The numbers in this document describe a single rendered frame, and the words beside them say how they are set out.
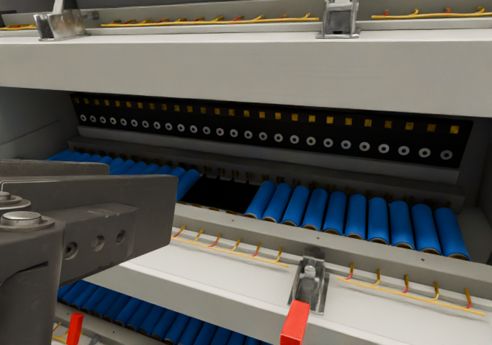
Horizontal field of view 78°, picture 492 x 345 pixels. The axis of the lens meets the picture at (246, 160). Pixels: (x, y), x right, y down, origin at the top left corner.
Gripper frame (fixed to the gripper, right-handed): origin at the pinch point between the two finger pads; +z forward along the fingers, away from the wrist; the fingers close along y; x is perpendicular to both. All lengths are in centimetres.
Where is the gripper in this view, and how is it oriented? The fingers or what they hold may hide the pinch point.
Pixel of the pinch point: (66, 209)
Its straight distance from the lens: 12.5
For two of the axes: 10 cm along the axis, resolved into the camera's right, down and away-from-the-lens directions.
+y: -9.3, -1.3, 3.4
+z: 3.4, 0.3, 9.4
